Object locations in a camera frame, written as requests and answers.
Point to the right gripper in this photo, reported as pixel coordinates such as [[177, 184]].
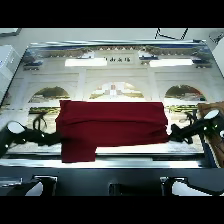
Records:
[[178, 134]]

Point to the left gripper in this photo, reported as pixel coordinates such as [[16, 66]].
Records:
[[50, 139]]

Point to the red T-shirt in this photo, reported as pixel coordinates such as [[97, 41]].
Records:
[[113, 126]]

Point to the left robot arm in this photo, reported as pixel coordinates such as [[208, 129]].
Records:
[[15, 131]]

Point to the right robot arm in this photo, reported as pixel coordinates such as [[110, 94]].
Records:
[[208, 121]]

